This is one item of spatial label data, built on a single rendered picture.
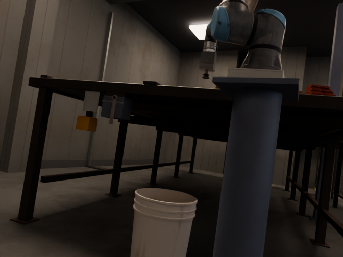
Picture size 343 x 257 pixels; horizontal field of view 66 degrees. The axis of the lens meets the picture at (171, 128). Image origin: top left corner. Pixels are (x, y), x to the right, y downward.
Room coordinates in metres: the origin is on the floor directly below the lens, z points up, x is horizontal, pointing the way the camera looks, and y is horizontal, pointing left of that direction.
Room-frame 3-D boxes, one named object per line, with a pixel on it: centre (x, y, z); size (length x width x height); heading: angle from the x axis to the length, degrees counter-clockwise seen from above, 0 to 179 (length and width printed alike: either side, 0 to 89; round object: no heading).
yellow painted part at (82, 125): (1.55, 0.50, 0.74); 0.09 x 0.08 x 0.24; 70
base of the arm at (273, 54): (0.95, -0.30, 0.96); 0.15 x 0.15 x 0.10
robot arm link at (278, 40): (0.95, -0.30, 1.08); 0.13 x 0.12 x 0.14; 92
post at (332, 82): (2.87, -1.72, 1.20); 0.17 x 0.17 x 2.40; 70
